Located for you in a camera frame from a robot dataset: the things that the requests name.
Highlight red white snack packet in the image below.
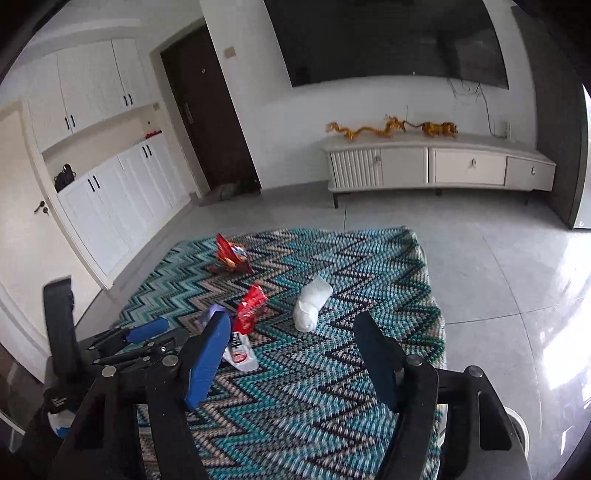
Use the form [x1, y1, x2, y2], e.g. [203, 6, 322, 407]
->
[223, 284, 267, 372]

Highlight red snack wrapper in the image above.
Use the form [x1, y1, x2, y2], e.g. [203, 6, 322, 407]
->
[206, 234, 253, 274]

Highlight white tissue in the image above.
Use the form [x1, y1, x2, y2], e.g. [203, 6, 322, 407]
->
[293, 276, 334, 333]

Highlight purple snack wrapper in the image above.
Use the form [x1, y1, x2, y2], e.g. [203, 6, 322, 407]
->
[197, 303, 230, 330]

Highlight white round trash bin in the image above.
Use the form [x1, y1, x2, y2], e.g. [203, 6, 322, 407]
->
[505, 407, 531, 459]

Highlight left blue white gloved hand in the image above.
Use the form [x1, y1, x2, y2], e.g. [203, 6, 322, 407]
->
[47, 406, 77, 440]

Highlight teal zigzag woven rug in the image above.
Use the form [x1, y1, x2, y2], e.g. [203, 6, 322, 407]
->
[117, 227, 446, 479]

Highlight white interior door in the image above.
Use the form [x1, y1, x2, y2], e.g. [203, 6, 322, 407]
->
[1, 101, 100, 381]

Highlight slippers by door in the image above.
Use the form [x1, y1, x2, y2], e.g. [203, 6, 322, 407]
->
[198, 181, 260, 207]

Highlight white tv cabinet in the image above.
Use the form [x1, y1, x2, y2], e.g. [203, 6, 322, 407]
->
[322, 133, 556, 194]

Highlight black bag on shelf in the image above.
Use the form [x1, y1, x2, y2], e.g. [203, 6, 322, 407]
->
[54, 164, 76, 193]

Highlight golden tiger figurine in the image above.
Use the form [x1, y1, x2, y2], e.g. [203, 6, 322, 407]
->
[404, 121, 459, 138]

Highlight golden dragon figurine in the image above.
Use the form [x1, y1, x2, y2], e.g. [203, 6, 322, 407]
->
[325, 116, 406, 142]

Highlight dark brown entrance door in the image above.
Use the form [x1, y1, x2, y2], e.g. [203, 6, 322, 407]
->
[161, 26, 260, 194]

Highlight tv power cable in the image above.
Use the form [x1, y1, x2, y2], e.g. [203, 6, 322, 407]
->
[445, 77, 514, 139]

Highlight white wall cupboard unit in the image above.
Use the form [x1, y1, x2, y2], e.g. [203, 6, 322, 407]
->
[24, 38, 189, 280]

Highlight black wall television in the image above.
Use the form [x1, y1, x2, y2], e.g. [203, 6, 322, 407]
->
[266, 0, 509, 89]

